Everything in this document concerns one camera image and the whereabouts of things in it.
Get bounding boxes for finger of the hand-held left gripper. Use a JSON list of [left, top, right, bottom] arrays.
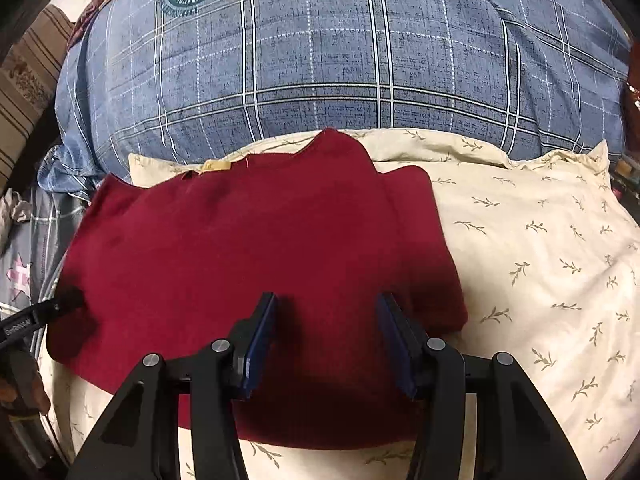
[[32, 286, 86, 321]]

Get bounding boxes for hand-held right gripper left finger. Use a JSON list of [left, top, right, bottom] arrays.
[[70, 291, 279, 480]]

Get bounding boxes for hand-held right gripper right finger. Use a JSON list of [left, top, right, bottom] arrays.
[[376, 291, 589, 480]]

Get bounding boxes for red sweater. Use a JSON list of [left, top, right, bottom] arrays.
[[46, 128, 469, 452]]

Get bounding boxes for person's left hand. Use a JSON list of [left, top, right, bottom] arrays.
[[0, 349, 52, 418]]

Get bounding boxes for grey bed sheet pink star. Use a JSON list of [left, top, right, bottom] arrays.
[[0, 152, 101, 356]]

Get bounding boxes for pale pink crumpled cloth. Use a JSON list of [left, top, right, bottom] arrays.
[[0, 189, 35, 246]]

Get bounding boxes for cream leaf-print pillow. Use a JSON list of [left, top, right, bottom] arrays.
[[47, 127, 640, 480]]

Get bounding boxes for beige striped floral cushion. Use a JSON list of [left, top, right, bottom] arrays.
[[0, 4, 76, 196]]

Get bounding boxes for multicoloured clutter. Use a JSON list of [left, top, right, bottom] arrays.
[[611, 152, 636, 203]]

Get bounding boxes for maroon patterned cloth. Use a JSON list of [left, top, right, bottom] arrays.
[[67, 0, 123, 48]]

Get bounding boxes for blue plaid quilt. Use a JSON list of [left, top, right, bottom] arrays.
[[37, 0, 632, 198]]

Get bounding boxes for red shiny packet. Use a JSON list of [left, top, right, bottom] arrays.
[[620, 67, 640, 128]]

